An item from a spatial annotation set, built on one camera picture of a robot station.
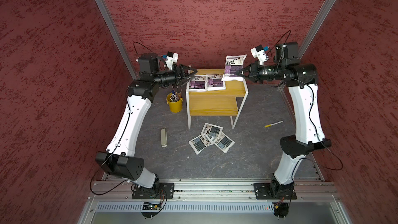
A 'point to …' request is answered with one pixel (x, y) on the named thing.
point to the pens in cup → (174, 96)
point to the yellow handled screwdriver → (273, 124)
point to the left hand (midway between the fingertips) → (195, 76)
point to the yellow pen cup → (175, 107)
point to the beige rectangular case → (164, 138)
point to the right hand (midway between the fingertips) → (237, 76)
